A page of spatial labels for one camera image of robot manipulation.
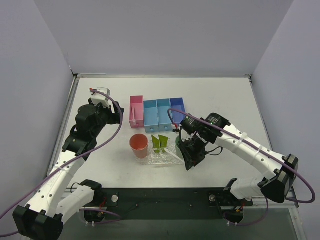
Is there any teal drawer bin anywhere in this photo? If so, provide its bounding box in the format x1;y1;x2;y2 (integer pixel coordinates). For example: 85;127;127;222
143;100;159;133

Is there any dark blue drawer bin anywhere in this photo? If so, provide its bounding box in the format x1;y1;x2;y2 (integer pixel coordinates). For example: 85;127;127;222
170;97;186;125

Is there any orange plastic cup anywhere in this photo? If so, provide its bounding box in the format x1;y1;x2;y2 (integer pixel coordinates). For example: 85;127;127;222
129;133;149;159

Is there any small green toothpaste tube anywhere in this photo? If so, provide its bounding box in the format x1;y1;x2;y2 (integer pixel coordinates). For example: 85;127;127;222
158;134;169;151

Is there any green plastic cup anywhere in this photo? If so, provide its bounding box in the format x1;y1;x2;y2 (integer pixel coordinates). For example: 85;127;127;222
175;136;183;159

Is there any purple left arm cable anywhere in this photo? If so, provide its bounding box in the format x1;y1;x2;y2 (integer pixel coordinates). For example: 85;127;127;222
0;88;125;238

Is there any pink drawer bin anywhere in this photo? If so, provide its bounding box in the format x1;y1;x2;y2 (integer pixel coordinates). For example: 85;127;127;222
129;95;144;128

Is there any large green toothpaste tube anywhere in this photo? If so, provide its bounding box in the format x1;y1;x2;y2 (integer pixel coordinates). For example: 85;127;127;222
151;135;161;154

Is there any light blue drawer bin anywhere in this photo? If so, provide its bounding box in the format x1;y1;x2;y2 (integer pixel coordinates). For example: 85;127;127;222
156;98;172;132

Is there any clear textured tray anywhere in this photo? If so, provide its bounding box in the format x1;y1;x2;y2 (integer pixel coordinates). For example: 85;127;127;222
135;142;185;166

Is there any aluminium table frame rail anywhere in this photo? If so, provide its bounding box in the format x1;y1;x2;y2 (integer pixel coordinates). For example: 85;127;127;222
34;73;300;210

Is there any pink toothbrush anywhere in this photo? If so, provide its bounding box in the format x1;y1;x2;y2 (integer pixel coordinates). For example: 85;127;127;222
132;107;137;126

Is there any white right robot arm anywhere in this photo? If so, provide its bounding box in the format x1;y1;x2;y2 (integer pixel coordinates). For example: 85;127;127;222
177;113;299;204

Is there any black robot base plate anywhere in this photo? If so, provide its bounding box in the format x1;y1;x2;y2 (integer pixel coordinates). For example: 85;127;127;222
84;187;253;224

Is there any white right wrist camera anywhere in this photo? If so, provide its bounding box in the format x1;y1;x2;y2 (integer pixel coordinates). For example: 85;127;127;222
171;123;182;134

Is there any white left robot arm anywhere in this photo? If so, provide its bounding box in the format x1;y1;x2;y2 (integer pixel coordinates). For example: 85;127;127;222
12;99;125;240

